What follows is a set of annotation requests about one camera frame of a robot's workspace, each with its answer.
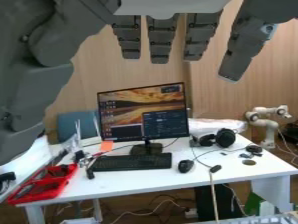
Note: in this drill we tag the dark grey five-finger robot hand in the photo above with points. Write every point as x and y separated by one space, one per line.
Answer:
31 50

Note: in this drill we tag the blue chair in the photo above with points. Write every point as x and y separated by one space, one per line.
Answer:
71 125

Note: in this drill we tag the black computer monitor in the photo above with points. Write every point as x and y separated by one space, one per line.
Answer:
142 111

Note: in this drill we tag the orange paper note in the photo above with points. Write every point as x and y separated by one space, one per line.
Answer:
107 146

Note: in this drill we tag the white desk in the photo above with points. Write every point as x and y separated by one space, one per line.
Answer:
147 181
21 163

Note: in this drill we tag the red tray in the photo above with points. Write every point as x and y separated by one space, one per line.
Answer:
35 191
58 170

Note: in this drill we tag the small black block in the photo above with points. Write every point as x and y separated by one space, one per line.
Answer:
90 174

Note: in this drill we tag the black keyboard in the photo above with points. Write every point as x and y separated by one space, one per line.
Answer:
131 162

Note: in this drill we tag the black computer mouse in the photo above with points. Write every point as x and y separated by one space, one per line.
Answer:
187 166

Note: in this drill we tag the small white jointed device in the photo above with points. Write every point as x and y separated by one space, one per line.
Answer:
269 128

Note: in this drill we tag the brown round coaster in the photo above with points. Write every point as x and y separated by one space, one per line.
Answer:
249 162

